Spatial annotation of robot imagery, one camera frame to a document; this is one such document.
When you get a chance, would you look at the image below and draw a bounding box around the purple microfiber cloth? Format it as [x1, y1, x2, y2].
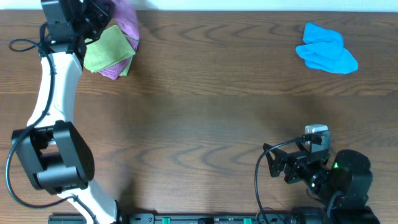
[112, 0, 140, 51]

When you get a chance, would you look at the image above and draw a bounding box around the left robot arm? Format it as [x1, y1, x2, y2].
[9, 1, 122, 223]

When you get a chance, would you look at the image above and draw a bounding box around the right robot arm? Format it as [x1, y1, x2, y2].
[261, 125, 379, 223]

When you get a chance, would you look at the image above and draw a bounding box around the top green folded cloth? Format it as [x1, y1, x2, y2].
[84, 25, 136, 73]

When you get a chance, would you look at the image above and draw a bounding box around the green folded cloth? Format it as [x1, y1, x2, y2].
[119, 57, 133, 76]
[84, 25, 136, 73]

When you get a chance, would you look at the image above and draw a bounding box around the purple folded cloth in stack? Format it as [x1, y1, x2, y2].
[99, 61, 123, 80]

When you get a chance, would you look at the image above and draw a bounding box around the bottom green folded cloth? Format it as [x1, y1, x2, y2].
[119, 57, 133, 76]

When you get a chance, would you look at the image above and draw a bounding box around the blue microfiber cloth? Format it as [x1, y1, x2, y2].
[295, 23, 358, 75]

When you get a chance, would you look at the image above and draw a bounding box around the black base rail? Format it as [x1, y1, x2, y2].
[47, 212, 298, 224]

